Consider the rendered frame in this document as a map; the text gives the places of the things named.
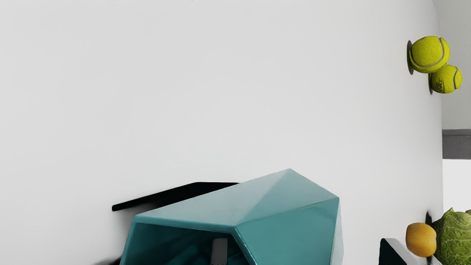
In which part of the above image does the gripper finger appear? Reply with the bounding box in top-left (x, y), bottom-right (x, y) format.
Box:
top-left (211, 238), bottom-right (229, 265)

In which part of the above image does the teal faceted mug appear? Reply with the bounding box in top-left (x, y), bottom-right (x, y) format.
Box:
top-left (120, 168), bottom-right (344, 265)

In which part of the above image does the orange yellow round fruit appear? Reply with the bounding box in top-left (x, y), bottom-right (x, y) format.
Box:
top-left (406, 222), bottom-right (437, 258)

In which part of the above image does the green cabbage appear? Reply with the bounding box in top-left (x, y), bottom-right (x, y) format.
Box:
top-left (431, 208), bottom-right (471, 265)

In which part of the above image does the yellow tennis ball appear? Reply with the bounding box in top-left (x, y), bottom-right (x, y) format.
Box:
top-left (408, 35), bottom-right (451, 74)
top-left (429, 64), bottom-right (463, 94)

